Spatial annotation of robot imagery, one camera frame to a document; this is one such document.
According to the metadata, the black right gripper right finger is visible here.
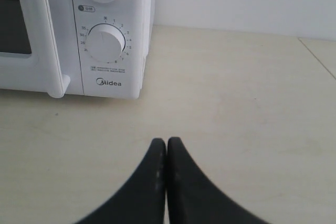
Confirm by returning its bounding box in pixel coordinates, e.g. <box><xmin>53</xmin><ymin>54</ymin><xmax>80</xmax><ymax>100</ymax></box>
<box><xmin>166</xmin><ymin>137</ymin><xmax>266</xmax><ymax>223</ymax></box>

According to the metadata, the lower white timer knob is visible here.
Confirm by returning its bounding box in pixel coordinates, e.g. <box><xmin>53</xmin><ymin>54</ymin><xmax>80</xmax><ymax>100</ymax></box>
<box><xmin>86</xmin><ymin>24</ymin><xmax>126</xmax><ymax>63</ymax></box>

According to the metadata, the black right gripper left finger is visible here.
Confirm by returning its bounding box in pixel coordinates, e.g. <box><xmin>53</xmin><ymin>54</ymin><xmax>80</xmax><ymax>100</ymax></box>
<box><xmin>78</xmin><ymin>138</ymin><xmax>166</xmax><ymax>223</ymax></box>

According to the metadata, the white microwave oven body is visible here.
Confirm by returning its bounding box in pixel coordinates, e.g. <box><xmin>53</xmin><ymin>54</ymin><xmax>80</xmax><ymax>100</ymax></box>
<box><xmin>72</xmin><ymin>0</ymin><xmax>155</xmax><ymax>99</ymax></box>

